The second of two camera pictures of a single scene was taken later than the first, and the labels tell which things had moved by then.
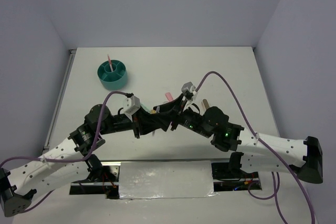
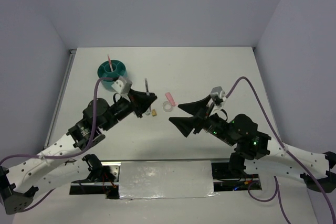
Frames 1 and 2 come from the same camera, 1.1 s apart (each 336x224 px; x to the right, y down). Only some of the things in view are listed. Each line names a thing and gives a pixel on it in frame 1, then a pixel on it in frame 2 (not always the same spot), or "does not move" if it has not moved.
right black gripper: [177, 105] → [185, 124]
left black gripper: [141, 123] → [139, 102]
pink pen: [110, 63] does not move
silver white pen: [157, 110] → [148, 112]
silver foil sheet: [163, 180] does not move
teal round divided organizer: [112, 80] does not move
